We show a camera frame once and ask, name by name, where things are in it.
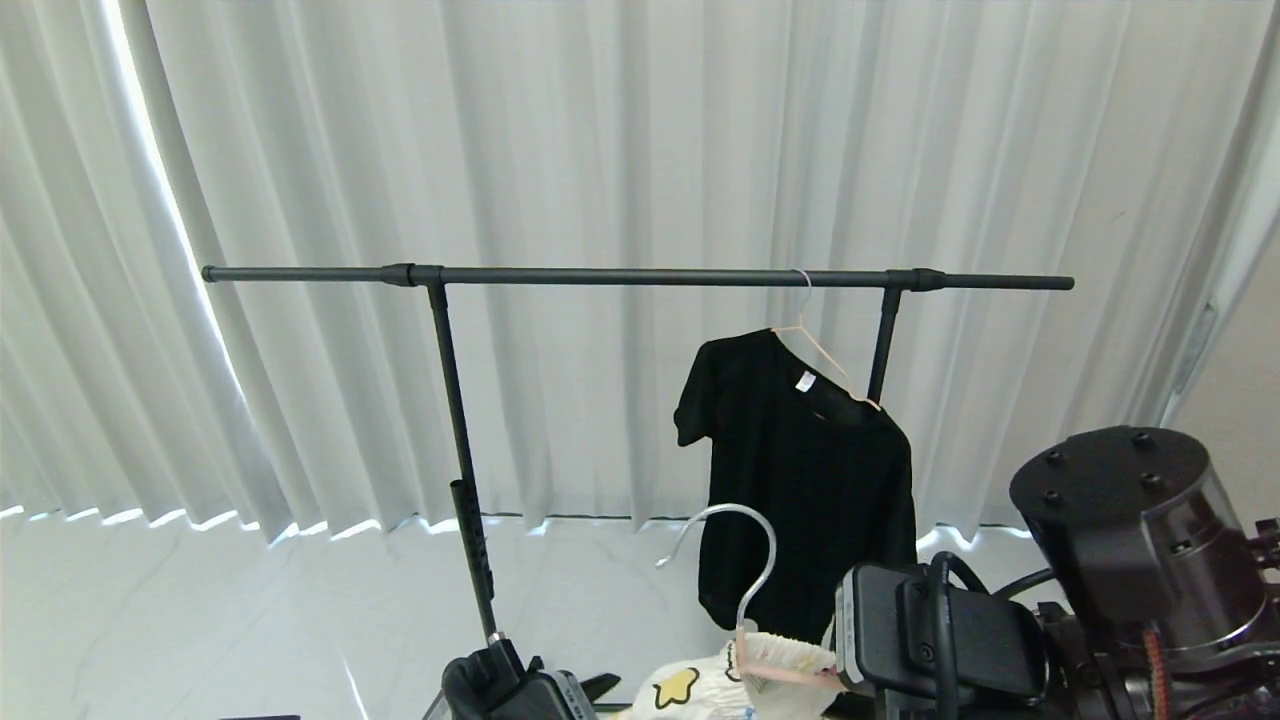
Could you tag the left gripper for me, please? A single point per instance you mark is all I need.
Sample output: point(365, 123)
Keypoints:
point(500, 690)

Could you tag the cream printed garment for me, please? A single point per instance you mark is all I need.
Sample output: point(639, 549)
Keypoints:
point(700, 690)

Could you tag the pink clothes hanger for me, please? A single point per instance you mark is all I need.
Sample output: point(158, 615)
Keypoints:
point(825, 360)
point(770, 560)

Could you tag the black garment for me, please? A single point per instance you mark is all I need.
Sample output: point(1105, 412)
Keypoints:
point(800, 500)

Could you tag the black clothes rack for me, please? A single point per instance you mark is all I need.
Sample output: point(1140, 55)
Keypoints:
point(650, 277)

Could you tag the white curtain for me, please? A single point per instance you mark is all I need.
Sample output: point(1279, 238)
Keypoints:
point(600, 130)

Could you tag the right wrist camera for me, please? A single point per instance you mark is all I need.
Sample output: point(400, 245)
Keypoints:
point(940, 630)

